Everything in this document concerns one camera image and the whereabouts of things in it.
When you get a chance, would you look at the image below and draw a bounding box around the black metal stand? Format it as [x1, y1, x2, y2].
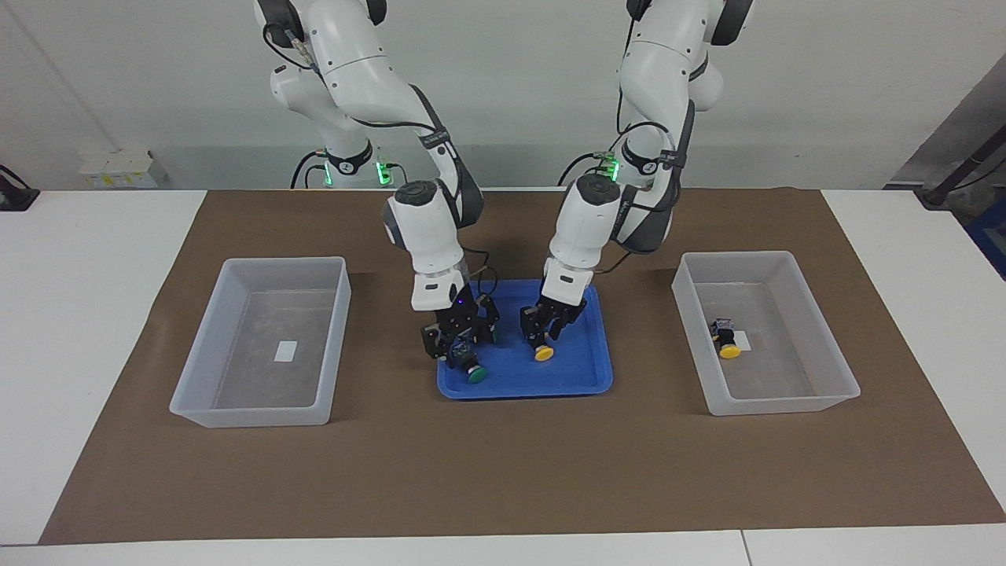
[916, 126, 1006, 209]

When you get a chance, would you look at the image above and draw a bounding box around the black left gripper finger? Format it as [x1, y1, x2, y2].
[519, 305, 549, 348]
[550, 303, 587, 342]

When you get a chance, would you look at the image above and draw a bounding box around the translucent white plastic box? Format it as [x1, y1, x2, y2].
[170, 256, 352, 428]
[672, 252, 861, 417]

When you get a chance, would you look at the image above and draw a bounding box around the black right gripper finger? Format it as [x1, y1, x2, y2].
[472, 295, 502, 348]
[420, 321, 453, 364]

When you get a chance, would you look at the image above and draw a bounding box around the black flat desk object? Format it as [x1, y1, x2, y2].
[0, 164, 40, 211]

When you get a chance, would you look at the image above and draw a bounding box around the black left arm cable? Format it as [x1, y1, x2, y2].
[593, 79, 692, 274]

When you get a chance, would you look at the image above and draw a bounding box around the blue plastic crate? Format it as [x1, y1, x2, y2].
[965, 197, 1006, 280]

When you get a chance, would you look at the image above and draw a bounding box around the brown paper table mat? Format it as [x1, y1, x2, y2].
[39, 187, 1006, 546]

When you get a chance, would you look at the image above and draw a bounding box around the green push button switch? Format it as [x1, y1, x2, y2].
[446, 340, 489, 385]

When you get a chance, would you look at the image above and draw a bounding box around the white power strip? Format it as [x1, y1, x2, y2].
[79, 149, 170, 189]

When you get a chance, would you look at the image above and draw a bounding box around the black base cable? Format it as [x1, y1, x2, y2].
[556, 149, 610, 188]
[291, 152, 327, 189]

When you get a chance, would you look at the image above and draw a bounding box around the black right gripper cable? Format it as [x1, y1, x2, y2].
[263, 20, 501, 300]

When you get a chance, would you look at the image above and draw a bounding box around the blue plastic tray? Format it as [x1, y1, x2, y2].
[437, 279, 614, 400]

